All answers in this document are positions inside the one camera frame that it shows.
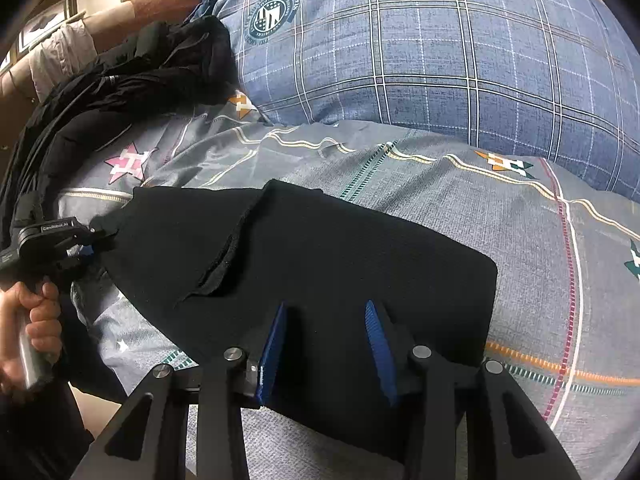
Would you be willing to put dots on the beige cloth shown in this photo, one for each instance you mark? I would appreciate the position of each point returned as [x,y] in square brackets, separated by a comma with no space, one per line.
[60,55]

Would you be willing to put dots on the brown headboard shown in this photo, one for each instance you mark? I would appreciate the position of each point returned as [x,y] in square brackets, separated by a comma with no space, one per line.
[160,5]

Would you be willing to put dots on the black jacket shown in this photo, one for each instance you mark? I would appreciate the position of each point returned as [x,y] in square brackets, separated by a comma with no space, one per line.
[100,110]

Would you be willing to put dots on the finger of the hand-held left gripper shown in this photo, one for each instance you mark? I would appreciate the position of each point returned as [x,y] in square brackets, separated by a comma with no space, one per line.
[102,234]

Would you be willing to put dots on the grey star-print bedsheet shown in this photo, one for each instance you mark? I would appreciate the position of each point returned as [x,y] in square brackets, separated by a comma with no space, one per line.
[525,240]

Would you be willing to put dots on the dark framed wall picture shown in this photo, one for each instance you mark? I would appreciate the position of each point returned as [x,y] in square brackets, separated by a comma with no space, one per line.
[45,20]

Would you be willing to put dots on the person's dark clothing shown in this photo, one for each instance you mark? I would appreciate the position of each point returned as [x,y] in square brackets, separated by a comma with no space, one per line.
[40,435]

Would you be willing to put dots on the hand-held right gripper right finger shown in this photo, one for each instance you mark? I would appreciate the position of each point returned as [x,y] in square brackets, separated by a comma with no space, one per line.
[382,360]

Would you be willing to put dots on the person's left hand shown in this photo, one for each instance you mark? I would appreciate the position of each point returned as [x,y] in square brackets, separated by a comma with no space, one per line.
[42,320]

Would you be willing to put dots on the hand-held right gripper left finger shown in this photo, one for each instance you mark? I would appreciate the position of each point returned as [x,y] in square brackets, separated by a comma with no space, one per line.
[272,355]

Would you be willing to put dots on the blue plaid pillow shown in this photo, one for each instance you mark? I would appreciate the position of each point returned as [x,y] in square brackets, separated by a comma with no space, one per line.
[450,50]

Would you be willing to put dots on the black pants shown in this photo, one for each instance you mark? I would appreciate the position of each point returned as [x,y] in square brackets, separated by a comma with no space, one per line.
[325,260]

